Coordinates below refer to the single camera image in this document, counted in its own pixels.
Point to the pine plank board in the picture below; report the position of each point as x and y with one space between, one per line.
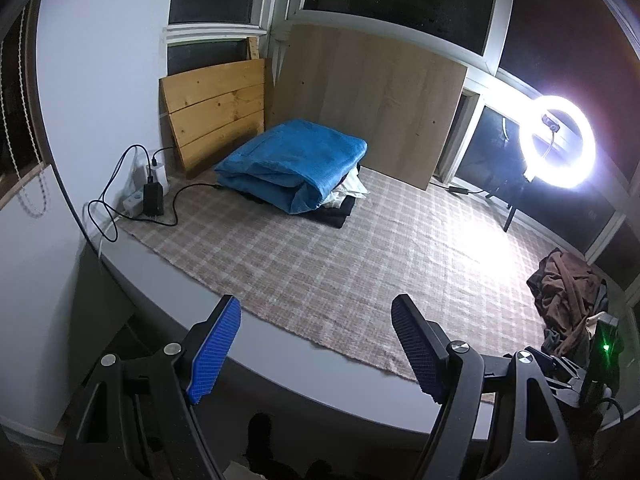
215 110

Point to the white garment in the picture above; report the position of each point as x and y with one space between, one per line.
350 187

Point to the light wood panel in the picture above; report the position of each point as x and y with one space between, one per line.
370 95

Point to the black charger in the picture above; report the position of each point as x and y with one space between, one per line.
153 200

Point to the black garment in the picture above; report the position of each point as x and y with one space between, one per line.
335 216

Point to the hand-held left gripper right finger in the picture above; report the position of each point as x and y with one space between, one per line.
417 350

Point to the brown clothes pile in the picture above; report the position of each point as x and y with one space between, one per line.
565 290

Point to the beige plaid mat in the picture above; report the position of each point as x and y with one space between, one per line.
325 270

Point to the white power strip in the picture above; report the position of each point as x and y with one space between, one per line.
133 205

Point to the white charger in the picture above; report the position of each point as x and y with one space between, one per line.
159 175

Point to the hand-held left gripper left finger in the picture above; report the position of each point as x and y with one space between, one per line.
215 350

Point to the black power adapter brick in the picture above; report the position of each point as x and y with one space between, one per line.
457 189

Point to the narrow wooden slat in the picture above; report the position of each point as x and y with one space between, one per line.
253 49

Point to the blue satin garment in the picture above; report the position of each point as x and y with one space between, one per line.
290 155

